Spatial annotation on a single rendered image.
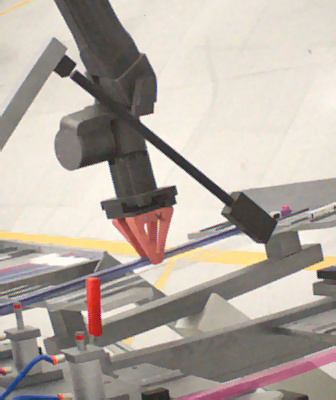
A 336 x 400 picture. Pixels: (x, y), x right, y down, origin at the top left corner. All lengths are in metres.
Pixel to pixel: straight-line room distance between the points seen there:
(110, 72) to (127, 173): 0.14
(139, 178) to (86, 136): 0.10
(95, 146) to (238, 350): 0.33
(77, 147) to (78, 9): 0.18
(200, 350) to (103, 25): 0.42
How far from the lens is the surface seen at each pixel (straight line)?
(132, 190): 1.29
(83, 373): 0.65
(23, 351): 0.75
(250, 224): 0.76
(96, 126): 1.25
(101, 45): 1.22
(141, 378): 0.97
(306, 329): 1.10
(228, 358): 1.10
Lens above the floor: 1.51
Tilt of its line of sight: 25 degrees down
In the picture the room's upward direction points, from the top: 51 degrees counter-clockwise
